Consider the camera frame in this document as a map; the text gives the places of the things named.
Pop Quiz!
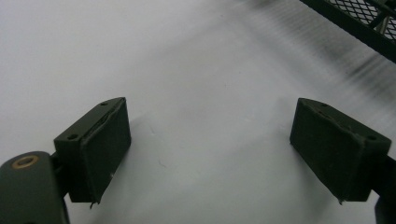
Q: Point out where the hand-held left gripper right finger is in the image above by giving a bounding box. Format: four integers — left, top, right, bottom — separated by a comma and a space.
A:
289, 97, 392, 205

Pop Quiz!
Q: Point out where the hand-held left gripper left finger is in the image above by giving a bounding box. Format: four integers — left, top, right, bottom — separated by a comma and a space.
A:
53, 96, 133, 209

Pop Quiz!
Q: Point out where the black metal mesh rack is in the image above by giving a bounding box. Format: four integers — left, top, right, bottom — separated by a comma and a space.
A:
299, 0, 396, 64

